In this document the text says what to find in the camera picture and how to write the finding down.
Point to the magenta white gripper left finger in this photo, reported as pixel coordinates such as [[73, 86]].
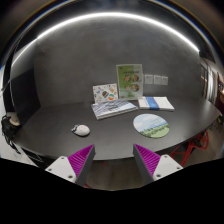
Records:
[[74, 168]]

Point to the green standing poster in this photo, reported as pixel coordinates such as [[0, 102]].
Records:
[[130, 81]]

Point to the white blue book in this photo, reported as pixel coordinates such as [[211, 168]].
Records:
[[155, 103]]

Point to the left white wall plate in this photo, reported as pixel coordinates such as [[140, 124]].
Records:
[[148, 79]]

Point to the middle white wall plate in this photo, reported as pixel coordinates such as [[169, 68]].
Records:
[[157, 79]]

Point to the grey patterned book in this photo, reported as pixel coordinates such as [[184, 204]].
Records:
[[112, 108]]

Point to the black bag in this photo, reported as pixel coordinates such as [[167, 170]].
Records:
[[9, 131]]

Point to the red chair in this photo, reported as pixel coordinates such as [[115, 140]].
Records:
[[200, 142]]

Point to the white colourful standing card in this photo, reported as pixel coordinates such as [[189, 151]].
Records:
[[104, 93]]

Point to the white wall plate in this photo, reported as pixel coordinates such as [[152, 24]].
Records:
[[157, 79], [148, 79], [165, 80]]

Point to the round landscape mouse pad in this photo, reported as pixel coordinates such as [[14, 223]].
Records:
[[151, 125]]

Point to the white computer mouse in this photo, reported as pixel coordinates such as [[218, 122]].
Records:
[[80, 130]]

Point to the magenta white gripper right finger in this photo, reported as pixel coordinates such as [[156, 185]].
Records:
[[152, 166]]

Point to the right white wall plate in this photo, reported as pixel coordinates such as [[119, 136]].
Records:
[[165, 80]]

